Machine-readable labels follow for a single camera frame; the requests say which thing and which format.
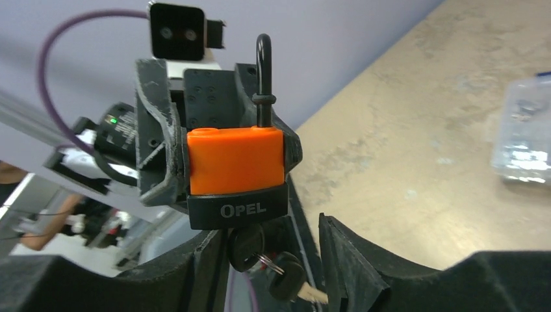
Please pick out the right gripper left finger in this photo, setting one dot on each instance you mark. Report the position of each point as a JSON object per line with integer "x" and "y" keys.
{"x": 191, "y": 277}

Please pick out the person in background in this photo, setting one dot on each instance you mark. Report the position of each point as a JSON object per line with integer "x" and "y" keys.
{"x": 73, "y": 205}

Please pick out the orange padlock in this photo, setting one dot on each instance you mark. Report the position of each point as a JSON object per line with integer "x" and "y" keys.
{"x": 237, "y": 175}

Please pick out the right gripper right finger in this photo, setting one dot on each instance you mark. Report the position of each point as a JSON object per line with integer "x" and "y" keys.
{"x": 362, "y": 276}

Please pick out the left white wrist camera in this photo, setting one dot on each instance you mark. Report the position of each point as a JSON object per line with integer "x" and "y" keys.
{"x": 184, "y": 37}

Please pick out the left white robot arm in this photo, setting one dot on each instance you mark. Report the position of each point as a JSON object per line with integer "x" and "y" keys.
{"x": 103, "y": 155}

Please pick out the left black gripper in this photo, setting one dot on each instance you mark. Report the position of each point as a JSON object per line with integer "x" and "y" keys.
{"x": 196, "y": 98}

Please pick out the clear plastic screw box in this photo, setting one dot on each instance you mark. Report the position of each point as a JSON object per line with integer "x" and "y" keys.
{"x": 521, "y": 151}

